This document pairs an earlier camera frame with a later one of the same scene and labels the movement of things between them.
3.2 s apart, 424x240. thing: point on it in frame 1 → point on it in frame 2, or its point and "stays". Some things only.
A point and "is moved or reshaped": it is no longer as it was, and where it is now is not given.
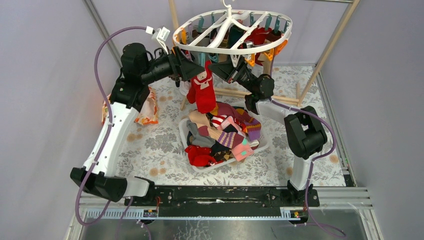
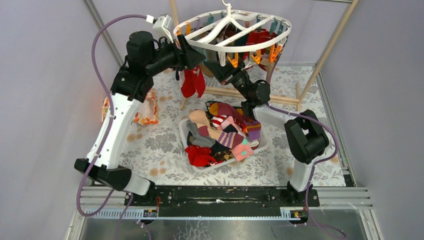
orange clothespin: [278, 49] → [273, 51]
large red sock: [202, 91] is moved or reshaped
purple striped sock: [253, 128] stays
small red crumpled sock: [200, 156] stays
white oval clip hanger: [232, 31] stays
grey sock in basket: [202, 141] stays
